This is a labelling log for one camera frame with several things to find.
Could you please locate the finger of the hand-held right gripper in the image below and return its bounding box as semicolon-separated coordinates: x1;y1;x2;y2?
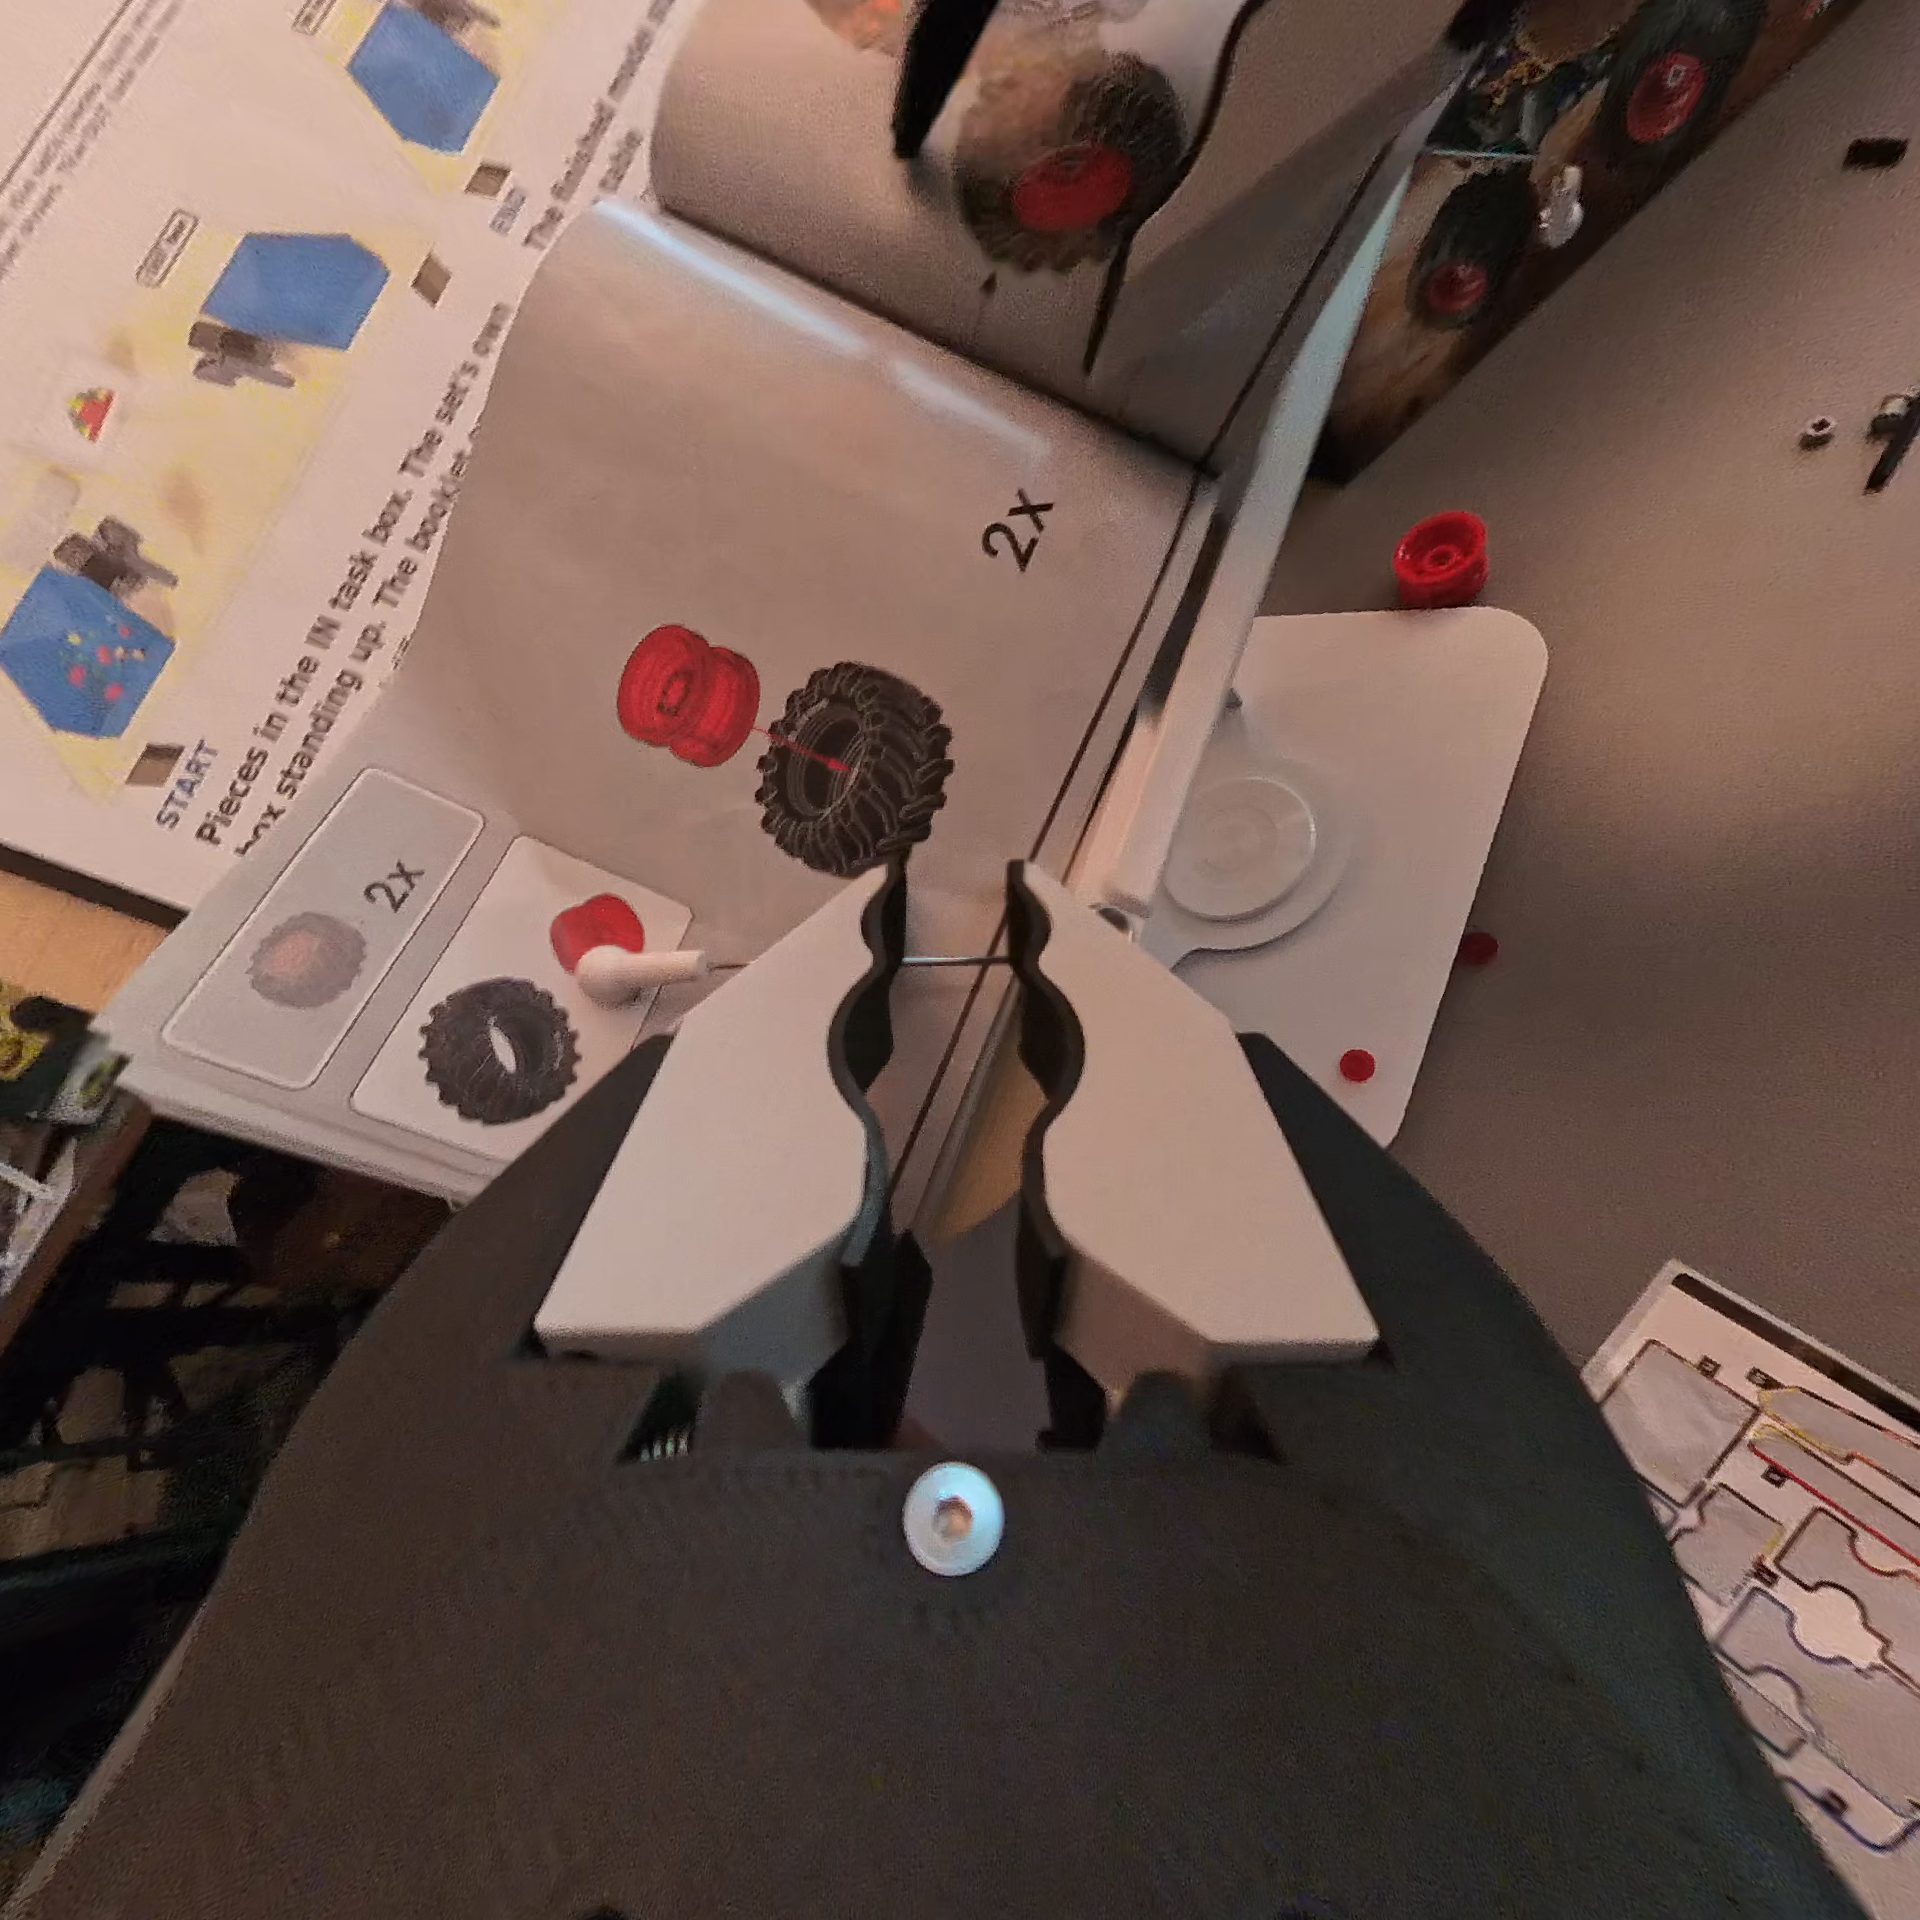
892;0;1000;160
1082;0;1473;470

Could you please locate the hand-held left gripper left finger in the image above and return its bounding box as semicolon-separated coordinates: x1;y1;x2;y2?
533;859;931;1450

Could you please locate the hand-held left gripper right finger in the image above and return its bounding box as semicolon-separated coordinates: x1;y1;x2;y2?
1003;859;1382;1450

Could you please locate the grey desk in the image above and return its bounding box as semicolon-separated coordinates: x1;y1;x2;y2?
1245;0;1920;1502

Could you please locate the printed task sheet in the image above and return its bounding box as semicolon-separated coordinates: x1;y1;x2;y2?
0;0;708;911

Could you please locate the printed toy truck box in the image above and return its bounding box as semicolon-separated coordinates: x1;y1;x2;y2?
1321;0;1863;482

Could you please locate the red toy wheel rim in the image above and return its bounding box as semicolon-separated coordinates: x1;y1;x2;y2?
1393;510;1493;610

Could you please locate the white instruction booklet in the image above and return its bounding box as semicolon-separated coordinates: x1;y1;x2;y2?
97;0;1480;1202

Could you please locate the white base metal stand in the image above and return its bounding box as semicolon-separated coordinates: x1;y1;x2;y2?
1051;60;1550;1151

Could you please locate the white sticker sheet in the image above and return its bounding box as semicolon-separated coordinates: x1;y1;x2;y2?
1583;1260;1920;1863

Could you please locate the thin wire white tip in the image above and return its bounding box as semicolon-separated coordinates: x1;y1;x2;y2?
576;944;1023;1008

